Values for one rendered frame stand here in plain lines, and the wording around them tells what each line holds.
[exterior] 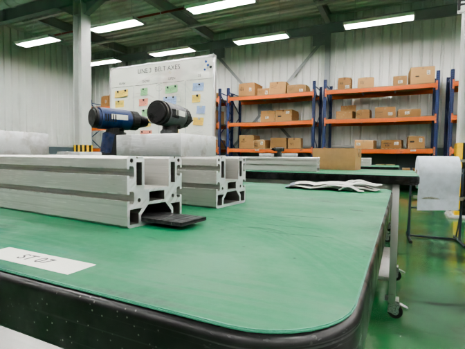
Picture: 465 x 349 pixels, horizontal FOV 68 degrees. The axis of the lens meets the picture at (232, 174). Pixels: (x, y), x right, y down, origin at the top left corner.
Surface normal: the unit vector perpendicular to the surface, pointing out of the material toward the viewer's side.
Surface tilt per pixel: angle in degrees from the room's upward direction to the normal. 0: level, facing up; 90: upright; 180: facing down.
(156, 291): 0
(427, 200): 89
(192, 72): 90
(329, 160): 89
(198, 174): 90
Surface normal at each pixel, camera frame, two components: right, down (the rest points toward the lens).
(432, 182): -0.37, 0.26
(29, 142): 0.86, 0.04
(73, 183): -0.51, 0.04
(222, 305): 0.01, -1.00
